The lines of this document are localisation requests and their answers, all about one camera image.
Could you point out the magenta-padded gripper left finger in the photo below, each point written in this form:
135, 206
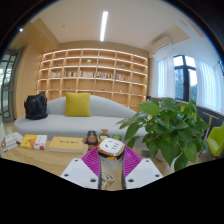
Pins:
80, 171

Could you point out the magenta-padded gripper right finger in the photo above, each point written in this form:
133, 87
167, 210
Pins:
141, 171

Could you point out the white charger with gold band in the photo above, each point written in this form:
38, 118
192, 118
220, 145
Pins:
111, 148

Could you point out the small white printed cup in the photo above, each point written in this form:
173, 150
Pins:
145, 153

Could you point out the white plant pot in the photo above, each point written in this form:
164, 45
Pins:
163, 157

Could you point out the yellow hardcover book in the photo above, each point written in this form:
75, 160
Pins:
66, 144

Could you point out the three-figure figurine set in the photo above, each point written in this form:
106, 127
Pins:
91, 139

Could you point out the light grey curved sofa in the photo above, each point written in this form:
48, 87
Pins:
66, 125

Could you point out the green leafy plant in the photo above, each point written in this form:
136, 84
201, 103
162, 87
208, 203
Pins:
170, 130

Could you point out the yellow and white book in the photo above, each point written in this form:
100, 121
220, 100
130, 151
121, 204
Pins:
31, 141

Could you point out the yellow cushion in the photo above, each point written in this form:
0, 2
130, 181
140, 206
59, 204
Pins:
78, 104

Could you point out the red and white magazine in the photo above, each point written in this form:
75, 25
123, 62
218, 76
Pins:
11, 140

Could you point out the black backpack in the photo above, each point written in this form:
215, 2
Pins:
35, 106

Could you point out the lime green chair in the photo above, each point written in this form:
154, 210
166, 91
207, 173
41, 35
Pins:
216, 140

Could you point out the white sheer curtain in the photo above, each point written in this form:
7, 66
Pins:
165, 78
210, 86

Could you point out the black-framed window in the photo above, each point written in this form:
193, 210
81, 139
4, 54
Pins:
185, 80

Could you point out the long ceiling light strip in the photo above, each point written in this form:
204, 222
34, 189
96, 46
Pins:
104, 26

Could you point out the wooden wall shelf unit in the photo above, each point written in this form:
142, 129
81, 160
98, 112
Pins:
93, 80

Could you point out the glass door with dark frame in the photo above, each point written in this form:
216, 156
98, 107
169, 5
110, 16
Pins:
8, 86

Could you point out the white wall air conditioner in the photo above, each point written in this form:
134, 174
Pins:
162, 43

